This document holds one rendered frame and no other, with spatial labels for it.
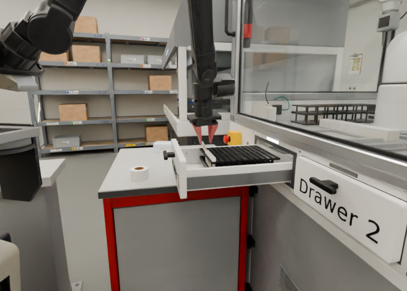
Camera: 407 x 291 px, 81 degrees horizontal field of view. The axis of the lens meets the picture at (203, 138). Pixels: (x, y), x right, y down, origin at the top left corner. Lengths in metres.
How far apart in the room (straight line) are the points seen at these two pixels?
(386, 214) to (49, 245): 1.24
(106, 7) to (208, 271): 4.63
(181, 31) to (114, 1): 3.61
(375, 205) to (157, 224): 0.72
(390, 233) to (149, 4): 4.98
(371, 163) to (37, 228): 1.23
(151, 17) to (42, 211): 4.31
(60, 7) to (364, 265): 0.80
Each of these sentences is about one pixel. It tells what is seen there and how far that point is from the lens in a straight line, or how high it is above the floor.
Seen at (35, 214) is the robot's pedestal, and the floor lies 0.59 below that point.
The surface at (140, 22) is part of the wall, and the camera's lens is 5.05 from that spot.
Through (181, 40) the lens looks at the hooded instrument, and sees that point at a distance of 1.57.
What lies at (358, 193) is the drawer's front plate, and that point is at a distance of 0.56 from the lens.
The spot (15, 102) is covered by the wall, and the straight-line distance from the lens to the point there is 5.19.
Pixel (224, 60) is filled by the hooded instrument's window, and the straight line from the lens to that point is 1.64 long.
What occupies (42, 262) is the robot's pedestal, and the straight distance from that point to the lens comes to 1.40.
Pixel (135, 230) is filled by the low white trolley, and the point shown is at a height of 0.59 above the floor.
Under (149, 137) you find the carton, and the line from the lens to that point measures 4.56.
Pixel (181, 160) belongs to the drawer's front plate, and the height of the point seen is 0.93.
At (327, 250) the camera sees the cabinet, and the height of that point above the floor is 0.71.
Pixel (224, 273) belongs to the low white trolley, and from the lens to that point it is 1.19.
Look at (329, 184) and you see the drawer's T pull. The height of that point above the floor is 0.91.
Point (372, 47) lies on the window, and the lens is 0.59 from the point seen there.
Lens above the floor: 1.11
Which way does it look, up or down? 12 degrees down
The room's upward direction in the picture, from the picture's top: straight up
